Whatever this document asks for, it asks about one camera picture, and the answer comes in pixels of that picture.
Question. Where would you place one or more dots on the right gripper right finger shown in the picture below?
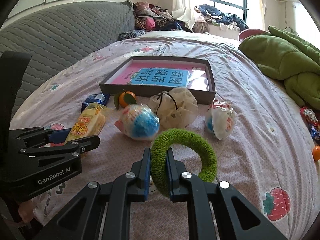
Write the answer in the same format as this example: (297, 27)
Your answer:
(198, 195)

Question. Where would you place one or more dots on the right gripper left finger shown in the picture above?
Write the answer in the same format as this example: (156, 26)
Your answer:
(133, 186)

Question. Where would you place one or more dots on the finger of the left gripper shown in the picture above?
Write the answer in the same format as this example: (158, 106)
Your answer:
(58, 136)

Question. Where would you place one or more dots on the yellow cake packet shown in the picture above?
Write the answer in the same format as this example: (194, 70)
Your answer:
(90, 122)

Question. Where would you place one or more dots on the blue snack packet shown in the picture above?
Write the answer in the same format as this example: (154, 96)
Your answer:
(100, 98)

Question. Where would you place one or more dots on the large blue toy egg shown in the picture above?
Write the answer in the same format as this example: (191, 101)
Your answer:
(138, 122)

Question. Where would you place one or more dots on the cream drawstring pouch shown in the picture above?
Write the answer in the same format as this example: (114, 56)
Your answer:
(177, 108)

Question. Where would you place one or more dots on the orange tangerine with leaves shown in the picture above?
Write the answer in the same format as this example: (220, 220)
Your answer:
(123, 99)

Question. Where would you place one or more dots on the small red white toy egg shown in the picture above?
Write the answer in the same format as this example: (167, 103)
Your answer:
(220, 119)

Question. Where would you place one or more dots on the pink printed bedsheet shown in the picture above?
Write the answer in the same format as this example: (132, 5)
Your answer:
(269, 147)

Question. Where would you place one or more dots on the grey quilted headboard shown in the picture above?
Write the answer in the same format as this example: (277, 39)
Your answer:
(60, 36)

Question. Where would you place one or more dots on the pink and blue book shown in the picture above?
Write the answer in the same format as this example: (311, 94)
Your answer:
(162, 73)

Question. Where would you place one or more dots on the small orange at edge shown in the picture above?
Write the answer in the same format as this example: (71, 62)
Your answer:
(316, 153)

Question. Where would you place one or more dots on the blue foil snack bag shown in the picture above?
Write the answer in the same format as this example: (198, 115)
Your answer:
(315, 134)

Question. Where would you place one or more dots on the red foil snack bag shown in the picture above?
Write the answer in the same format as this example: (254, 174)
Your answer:
(310, 116)

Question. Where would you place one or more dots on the clothes pile beside headboard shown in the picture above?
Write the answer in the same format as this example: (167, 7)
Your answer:
(149, 17)

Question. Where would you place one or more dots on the green quilted blanket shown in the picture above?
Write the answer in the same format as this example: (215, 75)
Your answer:
(284, 56)

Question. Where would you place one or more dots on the pink pillow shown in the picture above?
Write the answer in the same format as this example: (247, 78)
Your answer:
(249, 32)

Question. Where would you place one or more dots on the clothes pile on windowsill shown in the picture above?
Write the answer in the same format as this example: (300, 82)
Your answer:
(214, 16)

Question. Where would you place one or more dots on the cream curtain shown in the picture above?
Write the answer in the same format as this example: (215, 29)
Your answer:
(183, 10)

